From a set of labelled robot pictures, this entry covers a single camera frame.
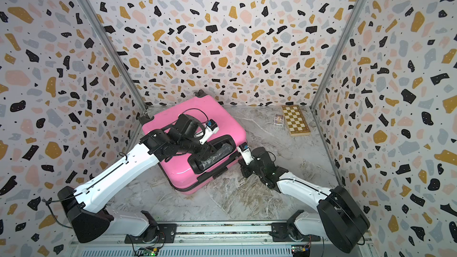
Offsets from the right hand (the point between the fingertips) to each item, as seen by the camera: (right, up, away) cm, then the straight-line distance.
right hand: (240, 161), depth 85 cm
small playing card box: (+24, +20, +28) cm, 42 cm away
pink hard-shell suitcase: (-21, -3, -15) cm, 26 cm away
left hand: (-11, +9, -13) cm, 19 cm away
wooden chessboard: (+35, +19, +27) cm, 48 cm away
